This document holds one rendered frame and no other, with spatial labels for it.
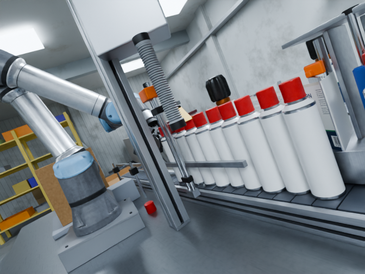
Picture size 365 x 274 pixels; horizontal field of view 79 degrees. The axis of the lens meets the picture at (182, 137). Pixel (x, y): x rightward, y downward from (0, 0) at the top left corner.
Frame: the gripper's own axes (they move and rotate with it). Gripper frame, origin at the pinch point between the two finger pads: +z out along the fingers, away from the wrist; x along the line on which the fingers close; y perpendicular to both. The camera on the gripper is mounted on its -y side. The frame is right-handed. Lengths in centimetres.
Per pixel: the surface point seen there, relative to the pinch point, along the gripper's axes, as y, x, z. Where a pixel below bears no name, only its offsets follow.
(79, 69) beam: 100, 299, -395
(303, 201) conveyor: -3.3, -39.0, 28.7
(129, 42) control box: -11.3, -41.5, -16.6
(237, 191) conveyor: -3.0, -24.9, 20.7
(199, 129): -1.6, -27.7, 3.1
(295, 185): -1.5, -38.5, 26.0
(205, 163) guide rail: -3.9, -23.3, 10.5
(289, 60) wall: 337, 108, -88
